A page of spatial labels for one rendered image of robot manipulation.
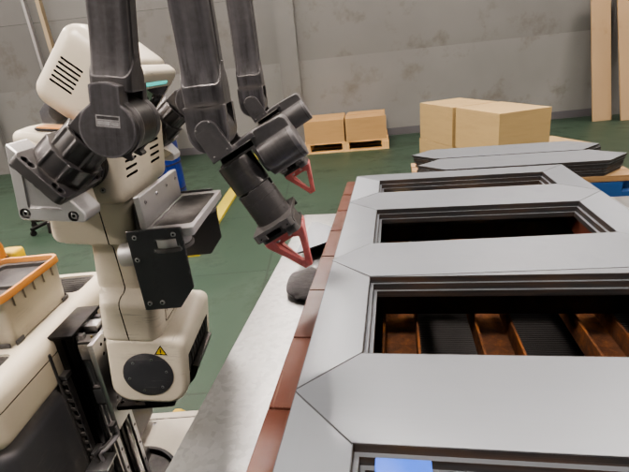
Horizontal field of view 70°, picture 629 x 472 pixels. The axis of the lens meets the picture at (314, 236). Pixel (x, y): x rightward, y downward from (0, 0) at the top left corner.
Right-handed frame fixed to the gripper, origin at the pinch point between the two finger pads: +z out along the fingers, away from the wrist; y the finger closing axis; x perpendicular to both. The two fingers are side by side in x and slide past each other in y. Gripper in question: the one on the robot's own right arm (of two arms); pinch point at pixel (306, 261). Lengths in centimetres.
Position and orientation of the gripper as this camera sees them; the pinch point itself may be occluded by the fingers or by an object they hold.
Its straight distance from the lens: 72.3
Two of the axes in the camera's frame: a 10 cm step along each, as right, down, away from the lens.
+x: -8.4, 5.0, 2.0
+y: 0.1, -3.6, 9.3
